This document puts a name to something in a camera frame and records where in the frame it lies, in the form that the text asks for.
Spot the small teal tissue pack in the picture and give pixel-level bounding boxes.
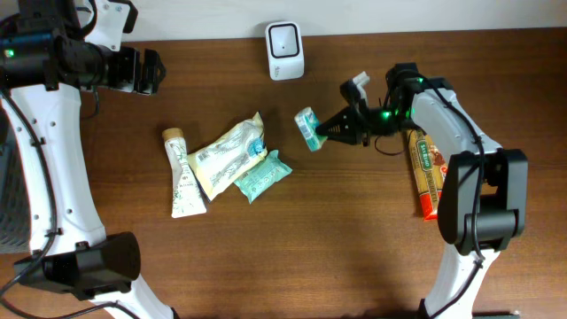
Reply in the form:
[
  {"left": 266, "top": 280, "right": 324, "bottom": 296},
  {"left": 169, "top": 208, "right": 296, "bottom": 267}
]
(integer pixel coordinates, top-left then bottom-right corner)
[{"left": 294, "top": 107, "right": 328, "bottom": 152}]

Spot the orange spaghetti package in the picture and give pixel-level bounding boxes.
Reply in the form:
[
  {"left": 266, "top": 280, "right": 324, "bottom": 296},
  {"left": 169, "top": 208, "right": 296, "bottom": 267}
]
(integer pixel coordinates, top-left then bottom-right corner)
[{"left": 407, "top": 130, "right": 448, "bottom": 221}]

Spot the teal wet wipes pack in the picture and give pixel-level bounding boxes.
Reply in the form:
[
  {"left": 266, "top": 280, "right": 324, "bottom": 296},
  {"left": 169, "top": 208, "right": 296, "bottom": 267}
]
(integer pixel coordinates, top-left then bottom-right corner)
[{"left": 234, "top": 150, "right": 292, "bottom": 204}]

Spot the cream yellow food pouch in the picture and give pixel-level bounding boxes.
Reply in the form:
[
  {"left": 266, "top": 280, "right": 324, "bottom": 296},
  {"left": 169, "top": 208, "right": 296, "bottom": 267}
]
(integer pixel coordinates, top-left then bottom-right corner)
[{"left": 187, "top": 112, "right": 268, "bottom": 201}]

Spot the white tube with cork cap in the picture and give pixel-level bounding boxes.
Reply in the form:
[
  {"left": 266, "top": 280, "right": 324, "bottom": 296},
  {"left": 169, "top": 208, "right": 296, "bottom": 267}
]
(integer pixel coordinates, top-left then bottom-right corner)
[{"left": 162, "top": 128, "right": 206, "bottom": 218}]

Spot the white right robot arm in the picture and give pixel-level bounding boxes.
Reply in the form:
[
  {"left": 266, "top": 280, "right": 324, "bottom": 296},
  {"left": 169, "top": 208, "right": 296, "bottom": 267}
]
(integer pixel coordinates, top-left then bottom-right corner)
[{"left": 315, "top": 63, "right": 528, "bottom": 318}]

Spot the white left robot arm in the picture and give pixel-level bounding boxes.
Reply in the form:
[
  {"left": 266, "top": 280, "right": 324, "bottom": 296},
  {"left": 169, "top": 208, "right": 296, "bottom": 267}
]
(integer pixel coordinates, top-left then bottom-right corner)
[{"left": 1, "top": 1, "right": 175, "bottom": 318}]

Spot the white barcode scanner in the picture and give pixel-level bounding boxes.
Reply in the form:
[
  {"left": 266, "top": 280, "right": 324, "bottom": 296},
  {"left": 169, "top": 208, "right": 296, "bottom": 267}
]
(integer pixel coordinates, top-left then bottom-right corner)
[{"left": 265, "top": 21, "right": 305, "bottom": 82}]

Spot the grey plastic mesh basket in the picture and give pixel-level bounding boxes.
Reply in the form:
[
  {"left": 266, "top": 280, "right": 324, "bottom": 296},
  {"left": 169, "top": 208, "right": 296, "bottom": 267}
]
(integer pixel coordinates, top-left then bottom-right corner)
[{"left": 0, "top": 114, "right": 31, "bottom": 254}]

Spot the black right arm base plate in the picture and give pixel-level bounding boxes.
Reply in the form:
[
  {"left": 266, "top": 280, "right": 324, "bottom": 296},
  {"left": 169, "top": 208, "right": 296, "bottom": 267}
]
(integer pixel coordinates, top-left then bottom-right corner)
[{"left": 472, "top": 313, "right": 521, "bottom": 319}]

